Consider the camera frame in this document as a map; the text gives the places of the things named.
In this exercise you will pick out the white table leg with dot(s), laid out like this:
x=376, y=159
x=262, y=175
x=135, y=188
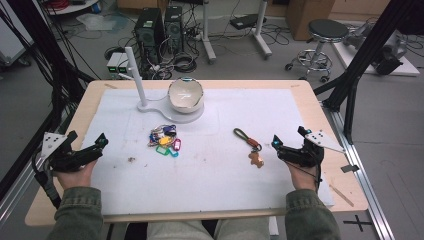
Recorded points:
x=261, y=33
x=207, y=36

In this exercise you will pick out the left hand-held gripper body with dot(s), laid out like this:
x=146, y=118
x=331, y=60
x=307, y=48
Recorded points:
x=63, y=156

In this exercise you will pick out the thin wooden stick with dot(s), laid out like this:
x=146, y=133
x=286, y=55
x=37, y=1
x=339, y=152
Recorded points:
x=341, y=195

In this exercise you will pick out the cardboard box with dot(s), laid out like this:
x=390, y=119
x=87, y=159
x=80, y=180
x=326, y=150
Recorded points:
x=310, y=16

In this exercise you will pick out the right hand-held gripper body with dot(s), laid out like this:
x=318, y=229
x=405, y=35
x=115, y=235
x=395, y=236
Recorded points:
x=305, y=155

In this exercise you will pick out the white panel on wheels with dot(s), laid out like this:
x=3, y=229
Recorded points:
x=11, y=40

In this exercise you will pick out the aluminium rail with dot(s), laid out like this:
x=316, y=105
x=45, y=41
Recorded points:
x=15, y=196
x=370, y=186

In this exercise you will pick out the white bowl with dark rim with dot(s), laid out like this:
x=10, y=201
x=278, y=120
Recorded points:
x=185, y=95

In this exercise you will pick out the white key stand with post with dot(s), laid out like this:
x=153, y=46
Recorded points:
x=141, y=96

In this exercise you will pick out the person's left hand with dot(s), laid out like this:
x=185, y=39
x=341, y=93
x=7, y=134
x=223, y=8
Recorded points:
x=75, y=178

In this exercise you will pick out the person's right hand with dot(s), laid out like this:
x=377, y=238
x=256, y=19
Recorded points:
x=305, y=178

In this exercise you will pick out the small black computer tower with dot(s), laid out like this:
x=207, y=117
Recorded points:
x=174, y=26

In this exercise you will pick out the black metal frame strut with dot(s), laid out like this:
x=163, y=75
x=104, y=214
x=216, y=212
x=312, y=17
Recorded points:
x=360, y=60

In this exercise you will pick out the flat black device on floor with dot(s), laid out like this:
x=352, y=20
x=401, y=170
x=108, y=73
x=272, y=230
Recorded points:
x=246, y=21

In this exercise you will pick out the clear plastic bag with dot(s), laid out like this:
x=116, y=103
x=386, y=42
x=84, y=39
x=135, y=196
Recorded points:
x=100, y=21

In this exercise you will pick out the person's legs light trousers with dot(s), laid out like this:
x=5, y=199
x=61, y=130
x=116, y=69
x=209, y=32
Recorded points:
x=233, y=230

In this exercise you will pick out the bunch of colourful key tags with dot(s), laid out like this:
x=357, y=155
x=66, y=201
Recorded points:
x=164, y=140

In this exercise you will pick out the white table mat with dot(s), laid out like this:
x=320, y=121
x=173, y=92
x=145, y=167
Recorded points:
x=206, y=180

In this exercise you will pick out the large black computer tower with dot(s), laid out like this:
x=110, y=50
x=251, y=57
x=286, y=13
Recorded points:
x=148, y=33

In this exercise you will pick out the black round stool chrome base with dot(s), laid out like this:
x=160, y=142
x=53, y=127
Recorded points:
x=325, y=31

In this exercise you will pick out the white box with green display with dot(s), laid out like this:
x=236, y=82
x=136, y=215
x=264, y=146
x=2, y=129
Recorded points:
x=123, y=65
x=113, y=63

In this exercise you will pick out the white floor board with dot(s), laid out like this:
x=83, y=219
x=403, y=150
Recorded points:
x=408, y=68

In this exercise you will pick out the round white table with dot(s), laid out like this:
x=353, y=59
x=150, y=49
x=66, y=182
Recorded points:
x=73, y=7

